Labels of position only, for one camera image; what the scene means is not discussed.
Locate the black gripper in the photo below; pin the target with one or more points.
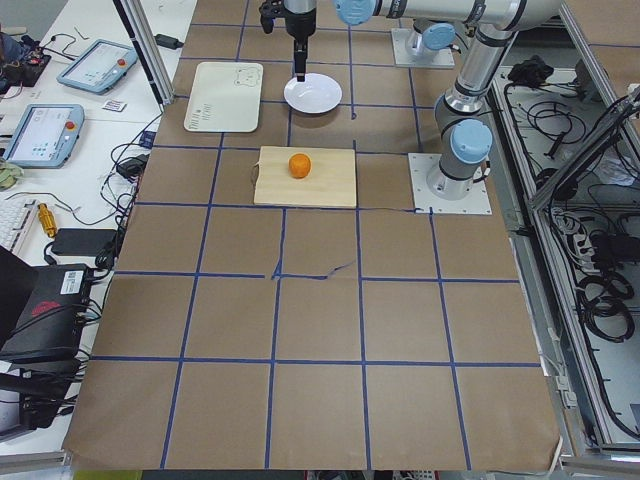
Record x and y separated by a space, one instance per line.
300 27

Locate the white round plate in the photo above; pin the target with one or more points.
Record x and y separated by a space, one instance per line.
318 94

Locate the orange fruit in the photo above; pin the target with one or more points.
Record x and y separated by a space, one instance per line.
299 165

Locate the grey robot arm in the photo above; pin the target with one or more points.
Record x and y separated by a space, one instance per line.
466 140

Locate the cream bear tray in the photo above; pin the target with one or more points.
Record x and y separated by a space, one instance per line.
225 97

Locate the bamboo cutting board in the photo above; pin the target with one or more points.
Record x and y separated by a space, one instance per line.
331 181

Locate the far teach pendant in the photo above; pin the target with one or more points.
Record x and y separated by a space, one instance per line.
99 68

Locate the teach pendant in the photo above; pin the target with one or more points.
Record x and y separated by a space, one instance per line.
99 68
45 136

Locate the near teach pendant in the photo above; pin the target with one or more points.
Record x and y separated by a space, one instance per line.
45 136

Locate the brown paper table cover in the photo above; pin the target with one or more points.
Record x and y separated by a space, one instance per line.
240 336

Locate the black power brick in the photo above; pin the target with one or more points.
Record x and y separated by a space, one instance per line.
81 242

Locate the white keyboard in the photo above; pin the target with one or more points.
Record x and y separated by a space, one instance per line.
17 217

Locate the black mini computer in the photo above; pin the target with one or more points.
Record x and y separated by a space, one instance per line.
41 308

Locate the aluminium frame post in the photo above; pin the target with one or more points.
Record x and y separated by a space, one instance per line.
135 22

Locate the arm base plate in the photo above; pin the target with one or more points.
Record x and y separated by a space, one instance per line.
410 52
433 192

